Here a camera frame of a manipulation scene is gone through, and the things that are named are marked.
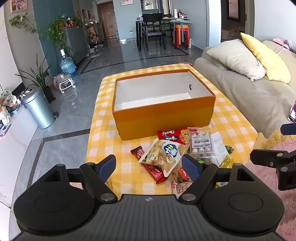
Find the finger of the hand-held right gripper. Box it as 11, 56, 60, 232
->
250, 149, 296, 168
280, 123, 296, 135

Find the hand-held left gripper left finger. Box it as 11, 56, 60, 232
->
43, 154, 118, 202

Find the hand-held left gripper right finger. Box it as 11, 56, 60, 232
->
179, 154, 255, 202

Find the clear red-edged pastry packet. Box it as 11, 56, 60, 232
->
177, 167, 193, 184

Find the green labelled pastry packet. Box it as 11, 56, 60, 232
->
195, 156, 218, 165

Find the patterned brown snack packet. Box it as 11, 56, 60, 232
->
171, 181, 193, 198

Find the clear pack of white balls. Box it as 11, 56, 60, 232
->
187, 126, 214, 157

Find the white blue chip bag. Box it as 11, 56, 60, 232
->
139, 138, 189, 178

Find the dark red wafer bar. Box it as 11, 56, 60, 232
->
130, 147, 168, 185

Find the red snack bag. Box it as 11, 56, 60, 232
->
157, 128, 190, 147

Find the yellow snack packet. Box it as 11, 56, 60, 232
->
216, 155, 237, 189

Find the orange cardboard box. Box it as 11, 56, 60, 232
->
112, 69, 216, 141

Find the purple book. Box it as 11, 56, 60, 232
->
287, 101, 296, 123

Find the yellow plush blanket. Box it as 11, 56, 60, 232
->
254, 129, 296, 154

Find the pink fluffy clothing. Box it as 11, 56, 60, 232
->
252, 140, 296, 237

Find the beige sofa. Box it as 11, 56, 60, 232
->
193, 40, 296, 139

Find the yellow checked tablecloth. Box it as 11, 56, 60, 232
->
86, 62, 258, 198

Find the yellow pillow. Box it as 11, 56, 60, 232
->
240, 32, 291, 84

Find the white pillow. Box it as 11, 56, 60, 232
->
206, 39, 266, 81

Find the silver pedal trash bin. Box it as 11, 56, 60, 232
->
23, 87, 59, 129

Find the white rolling stool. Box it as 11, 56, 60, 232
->
54, 72, 76, 94

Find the white low console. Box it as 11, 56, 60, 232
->
0, 102, 50, 209

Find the blue water jug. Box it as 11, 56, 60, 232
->
60, 49, 77, 77

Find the potted grass plant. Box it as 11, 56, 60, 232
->
15, 52, 56, 104

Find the round printed fan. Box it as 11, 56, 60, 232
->
0, 89, 15, 105

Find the grey cabinet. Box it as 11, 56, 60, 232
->
65, 24, 91, 65

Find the stack of red orange stools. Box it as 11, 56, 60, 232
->
173, 22, 189, 49

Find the trailing green cabinet plant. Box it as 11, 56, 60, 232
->
44, 15, 78, 53

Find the brown wooden door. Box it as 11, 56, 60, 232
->
97, 3, 116, 40

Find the dining table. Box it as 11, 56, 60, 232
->
133, 19, 193, 51

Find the black dining chair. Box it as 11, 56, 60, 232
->
142, 13, 167, 52

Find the group of bottles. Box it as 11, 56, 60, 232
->
173, 9, 188, 19

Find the hanging vine plant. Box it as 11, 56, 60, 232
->
9, 13, 38, 35

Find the framed wall picture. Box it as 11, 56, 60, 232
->
10, 0, 25, 13

